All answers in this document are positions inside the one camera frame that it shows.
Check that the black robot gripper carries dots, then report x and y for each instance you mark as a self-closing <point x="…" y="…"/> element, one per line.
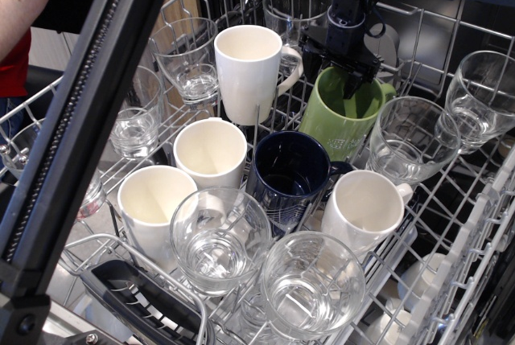
<point x="340" y="42"/>

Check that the green ceramic mug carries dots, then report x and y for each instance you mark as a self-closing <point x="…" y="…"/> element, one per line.
<point x="341" y="125"/>

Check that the black robot arm beam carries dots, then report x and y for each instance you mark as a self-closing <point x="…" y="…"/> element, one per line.
<point x="43" y="206"/>

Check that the white cup centre left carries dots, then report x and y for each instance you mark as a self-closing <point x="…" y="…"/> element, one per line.
<point x="212" y="151"/>

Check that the clear glass back centre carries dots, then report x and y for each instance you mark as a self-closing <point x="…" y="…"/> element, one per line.
<point x="289" y="17"/>

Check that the clear glass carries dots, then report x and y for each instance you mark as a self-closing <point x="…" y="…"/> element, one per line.
<point x="184" y="51"/>
<point x="480" y="98"/>
<point x="289" y="17"/>
<point x="412" y="140"/>
<point x="15" y="155"/>
<point x="312" y="286"/>
<point x="136" y="130"/>
<point x="219" y="237"/>

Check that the tall white ceramic mug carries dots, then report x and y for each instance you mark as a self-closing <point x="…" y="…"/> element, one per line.
<point x="248" y="58"/>

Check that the clear glass right middle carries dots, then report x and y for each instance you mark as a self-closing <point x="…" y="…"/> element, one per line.
<point x="412" y="140"/>

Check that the dark blue ceramic mug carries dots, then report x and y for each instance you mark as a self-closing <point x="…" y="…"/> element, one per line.
<point x="289" y="173"/>

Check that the white mug right front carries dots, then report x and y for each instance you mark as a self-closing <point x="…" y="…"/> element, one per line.
<point x="364" y="209"/>

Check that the clear glass far right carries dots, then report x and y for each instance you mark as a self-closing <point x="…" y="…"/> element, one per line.
<point x="480" y="98"/>

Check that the clear glass back left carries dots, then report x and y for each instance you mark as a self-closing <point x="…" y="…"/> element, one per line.
<point x="184" y="51"/>

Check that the clear glass front centre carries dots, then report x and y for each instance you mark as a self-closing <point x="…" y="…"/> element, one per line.
<point x="219" y="237"/>

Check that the clear glass left middle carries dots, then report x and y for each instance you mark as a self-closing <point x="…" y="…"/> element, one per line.
<point x="136" y="130"/>

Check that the clear glass front right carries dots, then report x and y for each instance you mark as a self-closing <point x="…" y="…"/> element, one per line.
<point x="312" y="286"/>

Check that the white mug front left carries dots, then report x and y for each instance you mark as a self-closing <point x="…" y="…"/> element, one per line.
<point x="148" y="199"/>

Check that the white dishes lower rack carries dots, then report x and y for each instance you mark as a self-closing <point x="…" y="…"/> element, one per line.
<point x="398" y="308"/>

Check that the clear glass far left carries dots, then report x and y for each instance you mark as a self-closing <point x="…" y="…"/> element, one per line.
<point x="15" y="155"/>

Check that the metal wire dishwasher rack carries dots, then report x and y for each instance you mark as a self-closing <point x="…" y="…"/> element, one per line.
<point x="466" y="211"/>

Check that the black rack handle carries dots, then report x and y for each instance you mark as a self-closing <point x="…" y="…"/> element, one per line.
<point x="153" y="314"/>

